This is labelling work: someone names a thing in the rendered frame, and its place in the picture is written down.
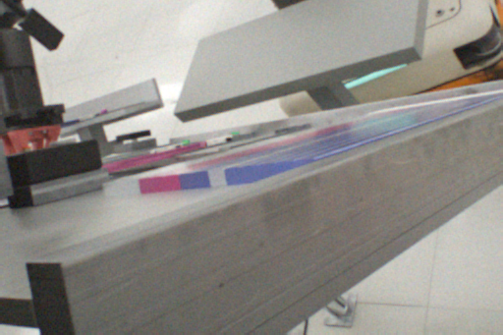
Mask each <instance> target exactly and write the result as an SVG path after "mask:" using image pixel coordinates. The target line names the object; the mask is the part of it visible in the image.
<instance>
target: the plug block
mask: <svg viewBox="0 0 503 335"><path fill-rule="evenodd" d="M26 12H27V14H26V15H25V17H24V18H23V19H20V20H19V21H18V23H17V26H19V27H20V28H22V29H23V30H24V31H25V32H27V33H28V35H29V36H32V38H33V39H35V40H36V41H37V42H38V43H40V44H41V45H42V46H43V47H45V48H46V49H47V50H49V51H50V52H51V51H53V50H57V49H58V47H59V45H60V43H61V41H62V40H63V38H64V36H65V34H64V33H63V32H62V31H60V30H59V29H57V27H54V26H53V24H52V23H50V22H49V21H48V20H47V19H46V18H44V17H43V16H42V15H41V14H40V13H38V12H37V11H36V10H35V9H34V8H29V9H27V10H26Z"/></svg>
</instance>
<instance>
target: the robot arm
mask: <svg viewBox="0 0 503 335"><path fill-rule="evenodd" d="M13 1H14V2H15V3H16V4H18V5H19V6H20V7H21V8H23V9H24V11H25V10H26V8H25V7H24V3H23V1H24V0H13ZM20 19H21V17H20V16H18V15H17V14H16V13H15V12H13V11H12V10H11V9H10V8H9V7H7V6H6V4H3V3H2V1H1V0H0V140H2V141H3V143H4V150H5V154H6V155H9V154H13V153H21V152H23V150H22V147H24V146H28V141H30V142H31V146H32V150H34V149H42V148H45V147H49V146H48V144H49V143H50V142H54V141H58V139H59V134H60V132H61V126H60V125H59V124H62V123H65V122H64V119H63V115H62V114H63V113H66V109H65V105H64V103H59V104H53V105H44V99H43V95H42V91H41V88H40V80H39V76H38V72H37V68H36V62H35V58H34V54H33V50H32V43H31V39H30V36H29V35H28V33H27V32H25V31H24V30H23V29H19V28H13V26H14V25H15V24H16V23H17V22H18V21H19V20H20ZM55 125H59V126H55ZM5 134H8V135H5ZM44 140H45V143H44Z"/></svg>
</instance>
